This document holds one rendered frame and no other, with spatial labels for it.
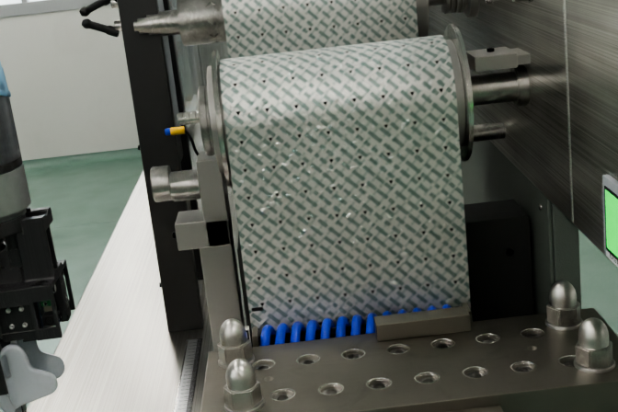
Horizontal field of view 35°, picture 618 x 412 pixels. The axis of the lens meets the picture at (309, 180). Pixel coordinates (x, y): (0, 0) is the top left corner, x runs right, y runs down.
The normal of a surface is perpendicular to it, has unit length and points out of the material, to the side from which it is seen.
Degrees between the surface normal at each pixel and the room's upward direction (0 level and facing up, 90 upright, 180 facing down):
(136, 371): 0
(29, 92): 90
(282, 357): 0
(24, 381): 93
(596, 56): 90
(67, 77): 90
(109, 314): 0
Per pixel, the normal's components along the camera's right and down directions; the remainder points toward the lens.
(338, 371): -0.11, -0.96
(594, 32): -0.99, 0.11
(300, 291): 0.04, 0.25
